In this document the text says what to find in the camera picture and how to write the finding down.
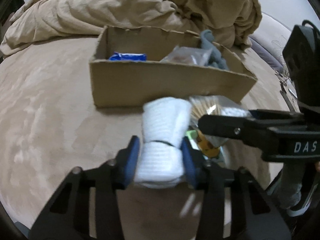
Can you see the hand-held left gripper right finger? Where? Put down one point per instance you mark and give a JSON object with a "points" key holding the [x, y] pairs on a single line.
{"points": [[189, 166]]}

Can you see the beige bed sheet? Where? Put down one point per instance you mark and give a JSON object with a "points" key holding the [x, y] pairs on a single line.
{"points": [[50, 100]]}

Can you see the grey cloth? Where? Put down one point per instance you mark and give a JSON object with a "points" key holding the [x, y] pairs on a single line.
{"points": [[212, 52]]}

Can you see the cardboard box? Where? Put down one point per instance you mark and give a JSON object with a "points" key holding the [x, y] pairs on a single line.
{"points": [[162, 85]]}

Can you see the clear plastic bag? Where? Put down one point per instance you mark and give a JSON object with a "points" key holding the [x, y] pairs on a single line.
{"points": [[186, 55]]}

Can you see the white towel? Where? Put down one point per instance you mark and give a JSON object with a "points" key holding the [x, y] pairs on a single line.
{"points": [[163, 140]]}

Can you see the blue packet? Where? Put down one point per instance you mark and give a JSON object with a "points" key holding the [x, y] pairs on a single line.
{"points": [[127, 56]]}

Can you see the white pillow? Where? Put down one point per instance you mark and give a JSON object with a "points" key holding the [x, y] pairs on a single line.
{"points": [[273, 37]]}

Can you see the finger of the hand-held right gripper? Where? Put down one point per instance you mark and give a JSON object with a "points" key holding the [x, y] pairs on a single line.
{"points": [[277, 117], [225, 127]]}

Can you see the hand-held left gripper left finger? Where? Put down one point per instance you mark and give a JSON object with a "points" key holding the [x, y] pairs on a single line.
{"points": [[131, 161]]}

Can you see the beige blanket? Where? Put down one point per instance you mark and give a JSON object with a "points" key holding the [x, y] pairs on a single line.
{"points": [[120, 7]]}

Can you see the clear bag of wooden sticks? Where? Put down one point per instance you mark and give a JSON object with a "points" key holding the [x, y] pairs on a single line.
{"points": [[212, 106]]}

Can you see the yellow snack packet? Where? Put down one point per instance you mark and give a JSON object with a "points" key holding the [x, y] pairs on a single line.
{"points": [[208, 146]]}

